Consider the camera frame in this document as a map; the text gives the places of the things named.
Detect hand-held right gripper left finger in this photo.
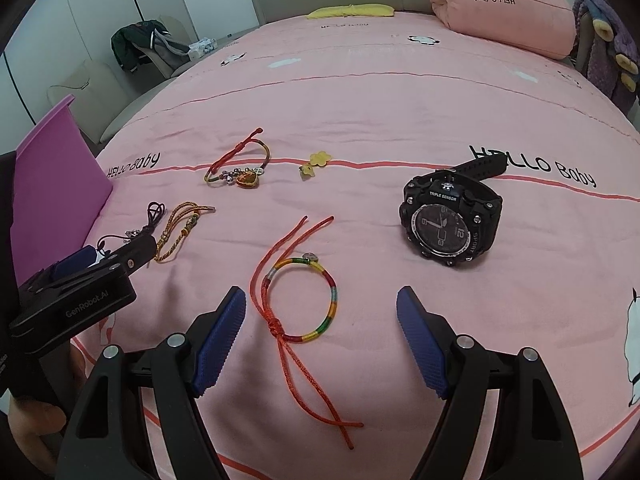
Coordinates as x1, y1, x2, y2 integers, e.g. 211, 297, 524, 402
57, 286, 247, 480

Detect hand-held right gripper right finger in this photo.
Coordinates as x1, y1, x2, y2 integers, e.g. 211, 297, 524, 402
396, 286, 585, 480

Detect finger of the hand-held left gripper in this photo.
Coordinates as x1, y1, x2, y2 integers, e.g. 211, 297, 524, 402
97, 235, 158, 276
22, 245, 108, 293

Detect black cord silver charm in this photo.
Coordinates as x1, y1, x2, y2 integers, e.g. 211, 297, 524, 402
97, 201, 168, 251

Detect multicolour woven red cord bracelet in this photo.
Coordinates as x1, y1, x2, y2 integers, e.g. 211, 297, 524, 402
250, 215, 365, 448

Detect gold braided cord bracelet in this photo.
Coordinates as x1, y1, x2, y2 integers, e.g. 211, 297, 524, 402
154, 203, 217, 263

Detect purple plastic basin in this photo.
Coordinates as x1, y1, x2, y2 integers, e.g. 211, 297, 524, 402
14, 94, 113, 281

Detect black wristwatch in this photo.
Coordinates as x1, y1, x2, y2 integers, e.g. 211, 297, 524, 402
398, 152, 516, 268

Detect red cord heart charm bracelet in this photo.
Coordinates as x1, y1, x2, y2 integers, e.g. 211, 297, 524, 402
203, 127, 271, 189

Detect yellow flower charm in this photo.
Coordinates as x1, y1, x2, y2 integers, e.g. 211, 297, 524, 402
299, 150, 334, 181

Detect person's left hand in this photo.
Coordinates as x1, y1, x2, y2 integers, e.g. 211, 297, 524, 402
10, 347, 88, 466

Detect beige chair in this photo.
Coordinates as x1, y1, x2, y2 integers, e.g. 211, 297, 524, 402
47, 58, 176, 143
112, 15, 236, 78

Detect grey bag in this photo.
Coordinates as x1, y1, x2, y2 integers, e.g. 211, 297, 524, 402
150, 27, 191, 58

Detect dark green jacket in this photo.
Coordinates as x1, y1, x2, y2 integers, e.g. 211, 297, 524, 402
111, 20, 168, 73

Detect white wardrobe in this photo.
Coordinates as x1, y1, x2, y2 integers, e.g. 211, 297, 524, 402
0, 0, 261, 161

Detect pink panda print bedsheet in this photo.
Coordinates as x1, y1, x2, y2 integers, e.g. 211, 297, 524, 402
70, 10, 640, 480

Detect small yellow pillow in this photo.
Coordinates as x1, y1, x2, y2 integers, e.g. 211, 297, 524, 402
306, 3, 396, 20

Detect pink pillow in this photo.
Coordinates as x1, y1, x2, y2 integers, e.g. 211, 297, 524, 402
429, 0, 577, 60

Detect purple plush garment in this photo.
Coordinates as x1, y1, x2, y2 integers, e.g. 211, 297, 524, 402
571, 0, 640, 111

